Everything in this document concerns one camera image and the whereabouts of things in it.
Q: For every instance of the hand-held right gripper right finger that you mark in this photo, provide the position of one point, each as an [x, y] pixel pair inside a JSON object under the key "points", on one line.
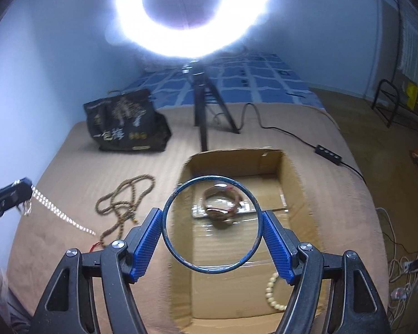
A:
{"points": [[277, 243]]}

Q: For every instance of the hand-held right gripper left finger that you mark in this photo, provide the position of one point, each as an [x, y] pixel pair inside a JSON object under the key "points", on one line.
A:
{"points": [[147, 243]]}

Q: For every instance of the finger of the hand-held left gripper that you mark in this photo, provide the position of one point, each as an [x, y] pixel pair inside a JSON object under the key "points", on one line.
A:
{"points": [[12, 195]]}

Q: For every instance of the cardboard box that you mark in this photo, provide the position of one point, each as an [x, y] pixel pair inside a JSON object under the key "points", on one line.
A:
{"points": [[229, 236]]}

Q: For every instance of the blue bangle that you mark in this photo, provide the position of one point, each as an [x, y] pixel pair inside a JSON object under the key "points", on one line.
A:
{"points": [[211, 224]]}

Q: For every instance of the black printed bag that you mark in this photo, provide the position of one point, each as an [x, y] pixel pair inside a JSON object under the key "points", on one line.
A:
{"points": [[125, 121]]}

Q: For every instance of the white power strip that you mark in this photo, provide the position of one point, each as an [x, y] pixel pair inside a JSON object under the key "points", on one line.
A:
{"points": [[411, 265]]}

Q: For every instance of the black tripod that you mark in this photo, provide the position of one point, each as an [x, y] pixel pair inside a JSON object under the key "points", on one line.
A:
{"points": [[203, 111]]}

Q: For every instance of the blue patterned bed sheet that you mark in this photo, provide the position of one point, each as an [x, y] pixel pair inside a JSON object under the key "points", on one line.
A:
{"points": [[243, 80]]}

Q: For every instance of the black metal rack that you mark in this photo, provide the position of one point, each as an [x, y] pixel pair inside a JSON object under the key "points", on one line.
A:
{"points": [[391, 106]]}

